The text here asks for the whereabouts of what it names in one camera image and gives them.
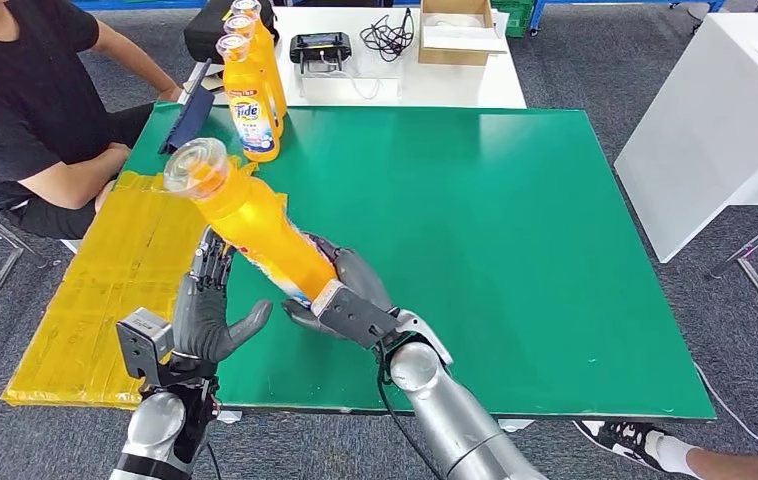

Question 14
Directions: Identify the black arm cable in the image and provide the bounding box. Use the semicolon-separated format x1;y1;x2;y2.
203;440;223;480
374;344;443;480

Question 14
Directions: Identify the black and white shoe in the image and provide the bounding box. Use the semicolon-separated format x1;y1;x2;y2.
574;419;672;473

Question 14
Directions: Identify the green plastic crate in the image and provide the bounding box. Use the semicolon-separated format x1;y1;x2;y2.
490;0;536;39

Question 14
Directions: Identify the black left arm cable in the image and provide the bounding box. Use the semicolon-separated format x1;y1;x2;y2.
203;440;223;480

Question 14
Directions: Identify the black carrying case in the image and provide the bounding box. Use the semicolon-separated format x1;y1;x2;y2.
183;0;281;66

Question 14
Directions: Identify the orange detergent bottle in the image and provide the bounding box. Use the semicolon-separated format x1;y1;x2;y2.
215;33;282;164
162;137;339;309
223;14;286;137
231;0;288;117

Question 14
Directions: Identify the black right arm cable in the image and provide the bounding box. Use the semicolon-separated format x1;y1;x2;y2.
374;344;443;480

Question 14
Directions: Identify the yellow taped sheet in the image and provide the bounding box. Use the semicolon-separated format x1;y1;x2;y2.
0;155;289;409

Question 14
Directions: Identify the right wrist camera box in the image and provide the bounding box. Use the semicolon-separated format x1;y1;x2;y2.
310;278;401;350

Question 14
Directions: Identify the standing person's leg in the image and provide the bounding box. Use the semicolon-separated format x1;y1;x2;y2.
643;430;758;480

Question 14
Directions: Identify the white side table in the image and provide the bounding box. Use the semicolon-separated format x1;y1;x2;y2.
614;13;758;265

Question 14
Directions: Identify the seated person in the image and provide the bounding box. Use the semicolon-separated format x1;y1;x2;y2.
0;0;185;241

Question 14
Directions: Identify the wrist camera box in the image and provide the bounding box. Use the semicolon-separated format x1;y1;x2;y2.
115;306;175;380
310;278;401;350

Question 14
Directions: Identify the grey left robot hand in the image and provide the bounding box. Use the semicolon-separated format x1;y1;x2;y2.
172;225;274;364

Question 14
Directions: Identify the open cardboard box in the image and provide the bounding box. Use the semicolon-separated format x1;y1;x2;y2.
417;0;509;68

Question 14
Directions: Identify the black handheld controller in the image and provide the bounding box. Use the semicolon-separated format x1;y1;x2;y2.
288;31;354;74

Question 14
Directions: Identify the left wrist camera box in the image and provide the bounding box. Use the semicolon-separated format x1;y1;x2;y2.
115;306;175;380

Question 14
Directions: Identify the black cable bundle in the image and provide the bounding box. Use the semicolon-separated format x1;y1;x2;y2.
359;7;415;63

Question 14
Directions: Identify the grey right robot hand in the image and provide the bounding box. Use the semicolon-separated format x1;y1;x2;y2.
281;233;395;339

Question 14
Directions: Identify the blue tablet case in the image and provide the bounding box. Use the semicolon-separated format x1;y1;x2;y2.
158;58;216;156

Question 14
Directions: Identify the white floor cable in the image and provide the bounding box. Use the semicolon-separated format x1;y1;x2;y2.
693;364;758;457

